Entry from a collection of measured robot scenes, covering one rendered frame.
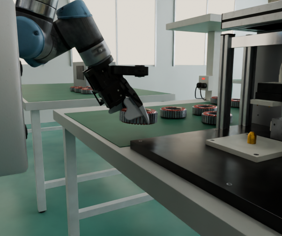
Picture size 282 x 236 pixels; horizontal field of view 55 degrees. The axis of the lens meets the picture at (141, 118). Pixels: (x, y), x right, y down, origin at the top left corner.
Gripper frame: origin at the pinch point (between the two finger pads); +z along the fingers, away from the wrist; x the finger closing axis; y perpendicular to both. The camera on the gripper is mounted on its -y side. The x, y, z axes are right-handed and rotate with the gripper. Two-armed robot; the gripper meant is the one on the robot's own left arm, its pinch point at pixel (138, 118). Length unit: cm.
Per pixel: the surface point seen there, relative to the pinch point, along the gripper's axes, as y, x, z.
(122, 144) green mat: 9.4, 4.0, 1.5
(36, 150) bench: 30, -109, 26
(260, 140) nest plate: -14.8, 27.6, 11.6
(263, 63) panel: -42.5, 11.0, 6.1
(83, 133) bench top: 13.0, -20.1, 1.5
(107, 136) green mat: 9.4, -6.0, 1.5
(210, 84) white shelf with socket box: -72, -54, 37
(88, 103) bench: -14, -105, 18
